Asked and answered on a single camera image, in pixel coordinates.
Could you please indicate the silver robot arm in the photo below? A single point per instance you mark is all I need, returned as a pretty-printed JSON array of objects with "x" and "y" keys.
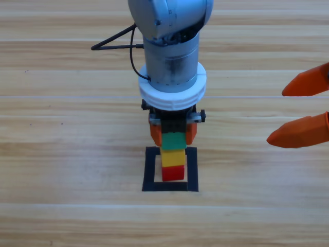
[{"x": 169, "y": 20}]

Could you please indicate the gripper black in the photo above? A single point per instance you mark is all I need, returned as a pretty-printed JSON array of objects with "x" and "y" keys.
[{"x": 173, "y": 121}]

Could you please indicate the red wooden cube block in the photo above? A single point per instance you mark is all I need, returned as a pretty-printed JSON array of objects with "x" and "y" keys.
[{"x": 173, "y": 173}]

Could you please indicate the black tape square outline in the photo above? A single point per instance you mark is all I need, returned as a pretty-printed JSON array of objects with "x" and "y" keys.
[{"x": 149, "y": 169}]

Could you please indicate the green wooden cube block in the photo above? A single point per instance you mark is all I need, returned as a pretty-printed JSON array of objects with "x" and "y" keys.
[{"x": 174, "y": 141}]

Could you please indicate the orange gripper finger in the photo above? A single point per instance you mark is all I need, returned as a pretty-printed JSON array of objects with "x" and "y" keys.
[
  {"x": 308, "y": 85},
  {"x": 298, "y": 133}
]

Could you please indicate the yellow wooden cube block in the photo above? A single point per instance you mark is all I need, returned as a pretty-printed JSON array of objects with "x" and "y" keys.
[{"x": 172, "y": 158}]

